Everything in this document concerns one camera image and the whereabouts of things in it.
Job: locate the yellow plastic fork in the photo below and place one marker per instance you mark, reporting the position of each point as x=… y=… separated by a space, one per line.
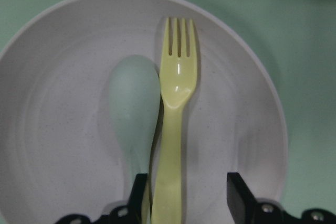
x=178 y=79

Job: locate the light green tray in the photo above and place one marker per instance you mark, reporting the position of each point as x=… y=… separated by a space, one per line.
x=295 y=41

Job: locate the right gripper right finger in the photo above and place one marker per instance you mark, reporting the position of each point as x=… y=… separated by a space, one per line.
x=245 y=208

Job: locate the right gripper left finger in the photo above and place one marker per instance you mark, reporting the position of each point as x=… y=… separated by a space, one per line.
x=136 y=210

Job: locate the pale green plastic spoon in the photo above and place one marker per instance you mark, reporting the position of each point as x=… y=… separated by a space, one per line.
x=134 y=99

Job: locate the white round plate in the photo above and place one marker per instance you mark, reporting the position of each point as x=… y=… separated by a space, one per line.
x=58 y=151

